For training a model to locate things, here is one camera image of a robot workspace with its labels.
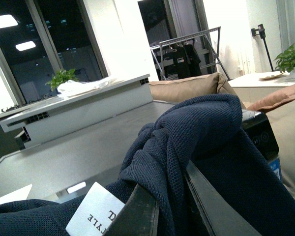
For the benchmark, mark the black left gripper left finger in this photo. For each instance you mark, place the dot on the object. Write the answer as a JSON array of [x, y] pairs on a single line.
[[139, 216]]

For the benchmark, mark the metal clothes drying rack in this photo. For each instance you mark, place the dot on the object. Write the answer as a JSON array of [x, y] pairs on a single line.
[[206, 43]]

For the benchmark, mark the dark navy knit garment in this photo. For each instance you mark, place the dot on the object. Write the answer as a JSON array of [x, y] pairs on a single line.
[[205, 130]]

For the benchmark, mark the white side table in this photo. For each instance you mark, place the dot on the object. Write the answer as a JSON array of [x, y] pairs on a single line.
[[250, 88]]

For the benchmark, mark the wall mounted stick vacuum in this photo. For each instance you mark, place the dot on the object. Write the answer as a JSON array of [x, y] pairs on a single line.
[[260, 31]]

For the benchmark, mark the black device with blue label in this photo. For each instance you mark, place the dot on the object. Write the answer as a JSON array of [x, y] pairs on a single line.
[[259, 130]]

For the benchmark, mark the plate on side table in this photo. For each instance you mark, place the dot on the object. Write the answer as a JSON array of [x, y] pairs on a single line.
[[270, 77]]

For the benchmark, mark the white garment label tag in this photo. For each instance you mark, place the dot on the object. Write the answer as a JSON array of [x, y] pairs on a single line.
[[95, 214]]

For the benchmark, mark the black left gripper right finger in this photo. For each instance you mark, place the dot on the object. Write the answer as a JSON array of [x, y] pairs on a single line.
[[211, 214]]

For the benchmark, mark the green potted plant right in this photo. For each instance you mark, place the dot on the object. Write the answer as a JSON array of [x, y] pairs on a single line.
[[285, 61]]

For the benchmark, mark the white cloth on sill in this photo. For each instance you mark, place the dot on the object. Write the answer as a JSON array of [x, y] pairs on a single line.
[[72, 88]]

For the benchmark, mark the green potted plant on sill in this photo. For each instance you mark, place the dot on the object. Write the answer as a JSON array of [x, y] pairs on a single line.
[[60, 77]]

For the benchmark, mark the black hanging t-shirt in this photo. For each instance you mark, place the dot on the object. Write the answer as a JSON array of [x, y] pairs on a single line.
[[180, 62]]

